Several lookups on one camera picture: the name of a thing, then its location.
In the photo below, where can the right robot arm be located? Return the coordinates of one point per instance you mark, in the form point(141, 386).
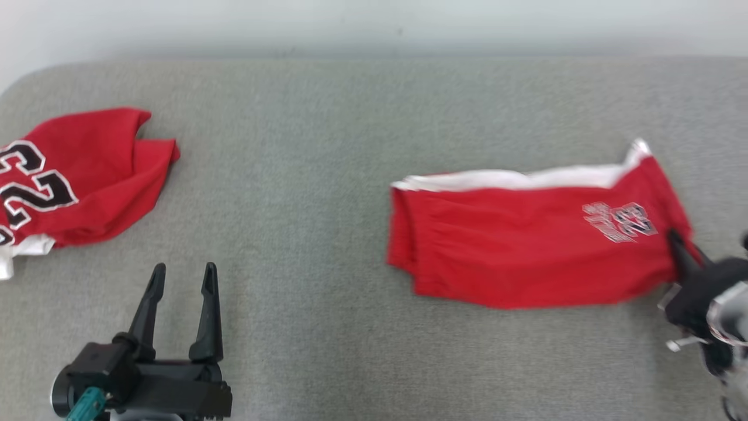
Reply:
point(730, 316)

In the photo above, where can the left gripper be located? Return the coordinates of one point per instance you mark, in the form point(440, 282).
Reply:
point(175, 389)

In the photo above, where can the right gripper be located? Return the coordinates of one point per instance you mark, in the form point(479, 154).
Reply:
point(695, 298)

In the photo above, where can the red jersey with number 23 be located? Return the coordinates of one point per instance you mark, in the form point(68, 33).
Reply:
point(105, 175)

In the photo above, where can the red shorts with white waistband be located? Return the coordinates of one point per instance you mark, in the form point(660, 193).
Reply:
point(526, 245)

